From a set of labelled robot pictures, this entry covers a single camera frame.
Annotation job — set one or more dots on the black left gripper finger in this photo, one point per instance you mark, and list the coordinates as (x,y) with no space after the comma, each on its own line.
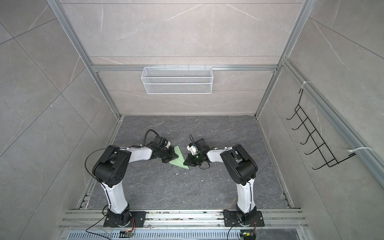
(169,158)
(171,152)

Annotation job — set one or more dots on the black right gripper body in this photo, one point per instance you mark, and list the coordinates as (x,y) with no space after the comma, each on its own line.
(198,159)

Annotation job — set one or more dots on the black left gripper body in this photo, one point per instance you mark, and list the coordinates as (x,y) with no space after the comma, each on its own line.
(165,153)

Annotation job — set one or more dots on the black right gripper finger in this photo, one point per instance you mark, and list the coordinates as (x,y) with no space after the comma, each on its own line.
(189,164)
(190,158)

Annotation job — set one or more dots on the light green paper sheet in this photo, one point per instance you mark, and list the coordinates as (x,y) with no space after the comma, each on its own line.
(179,161)

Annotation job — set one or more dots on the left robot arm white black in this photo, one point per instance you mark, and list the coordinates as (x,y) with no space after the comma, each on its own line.
(111,168)

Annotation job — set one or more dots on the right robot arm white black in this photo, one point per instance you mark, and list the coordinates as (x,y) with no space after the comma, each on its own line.
(240,166)

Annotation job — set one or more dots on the left small circuit board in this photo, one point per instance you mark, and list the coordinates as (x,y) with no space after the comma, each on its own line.
(126,234)

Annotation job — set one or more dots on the small circuit board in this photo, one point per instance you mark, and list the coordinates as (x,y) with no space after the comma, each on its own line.
(126,234)
(248,235)

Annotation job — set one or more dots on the right small circuit board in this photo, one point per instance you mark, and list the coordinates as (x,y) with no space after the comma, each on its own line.
(248,235)

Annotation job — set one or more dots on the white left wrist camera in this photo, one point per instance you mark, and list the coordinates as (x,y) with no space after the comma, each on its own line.
(167,144)

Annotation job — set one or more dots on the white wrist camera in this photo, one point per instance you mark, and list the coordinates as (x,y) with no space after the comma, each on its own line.
(167,144)
(192,149)

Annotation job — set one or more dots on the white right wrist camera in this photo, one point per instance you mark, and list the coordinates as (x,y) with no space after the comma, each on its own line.
(192,149)

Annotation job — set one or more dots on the white wire mesh basket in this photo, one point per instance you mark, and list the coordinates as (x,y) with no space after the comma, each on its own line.
(177,80)

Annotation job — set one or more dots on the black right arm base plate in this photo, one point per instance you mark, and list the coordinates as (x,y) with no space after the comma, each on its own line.
(239,219)

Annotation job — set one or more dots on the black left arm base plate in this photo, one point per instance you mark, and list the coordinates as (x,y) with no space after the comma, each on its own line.
(125,219)

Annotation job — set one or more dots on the aluminium frame rail front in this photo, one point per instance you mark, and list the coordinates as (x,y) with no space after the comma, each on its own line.
(192,219)

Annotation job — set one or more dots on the black wire hook rack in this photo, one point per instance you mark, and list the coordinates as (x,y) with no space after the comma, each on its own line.
(313,134)

